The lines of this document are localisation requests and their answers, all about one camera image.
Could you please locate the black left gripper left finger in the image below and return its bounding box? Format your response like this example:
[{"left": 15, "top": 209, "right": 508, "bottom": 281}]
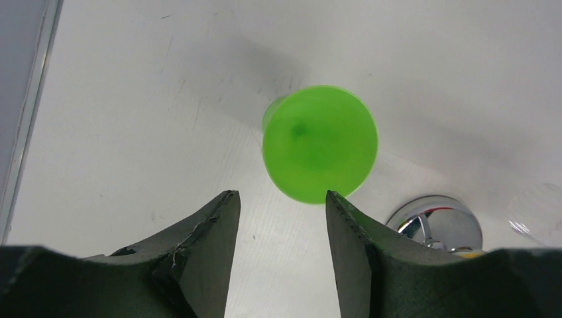
[{"left": 1, "top": 190, "right": 241, "bottom": 317}]

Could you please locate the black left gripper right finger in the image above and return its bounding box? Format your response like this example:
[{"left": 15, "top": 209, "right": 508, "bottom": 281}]
[{"left": 325, "top": 191, "right": 561, "bottom": 317}]

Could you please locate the chrome wine glass rack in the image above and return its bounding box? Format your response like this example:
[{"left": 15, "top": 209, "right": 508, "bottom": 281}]
[{"left": 386, "top": 195, "right": 485, "bottom": 258}]

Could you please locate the green plastic wine glass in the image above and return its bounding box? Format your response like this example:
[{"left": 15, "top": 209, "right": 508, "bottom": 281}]
[{"left": 262, "top": 85, "right": 379, "bottom": 204}]

